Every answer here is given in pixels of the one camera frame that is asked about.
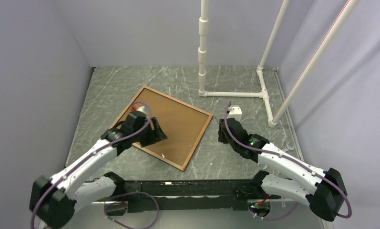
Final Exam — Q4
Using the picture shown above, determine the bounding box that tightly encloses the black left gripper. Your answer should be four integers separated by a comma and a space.
133, 117, 167, 148

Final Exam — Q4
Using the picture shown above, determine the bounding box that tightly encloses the blue photo frame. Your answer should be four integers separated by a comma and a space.
113, 86, 213, 171

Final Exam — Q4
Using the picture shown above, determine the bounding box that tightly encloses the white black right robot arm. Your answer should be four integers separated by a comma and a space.
218, 118, 352, 222

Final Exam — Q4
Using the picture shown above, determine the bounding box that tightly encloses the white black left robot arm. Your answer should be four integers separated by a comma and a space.
29, 107, 167, 229

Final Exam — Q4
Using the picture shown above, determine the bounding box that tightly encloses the white PVC pipe stand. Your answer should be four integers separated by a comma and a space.
197, 0, 361, 129

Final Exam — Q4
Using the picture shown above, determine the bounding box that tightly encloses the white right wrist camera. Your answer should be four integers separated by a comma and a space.
226, 105, 242, 122

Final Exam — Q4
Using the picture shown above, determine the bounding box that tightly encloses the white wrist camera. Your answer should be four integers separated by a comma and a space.
130, 105, 150, 115
226, 105, 242, 122

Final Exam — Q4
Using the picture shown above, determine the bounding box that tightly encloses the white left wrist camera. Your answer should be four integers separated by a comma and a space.
130, 105, 150, 115

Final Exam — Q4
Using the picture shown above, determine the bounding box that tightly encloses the aluminium rail frame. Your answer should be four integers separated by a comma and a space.
38, 66, 334, 229

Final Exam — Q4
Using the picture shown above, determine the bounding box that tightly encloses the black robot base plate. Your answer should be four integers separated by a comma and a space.
102, 179, 268, 213

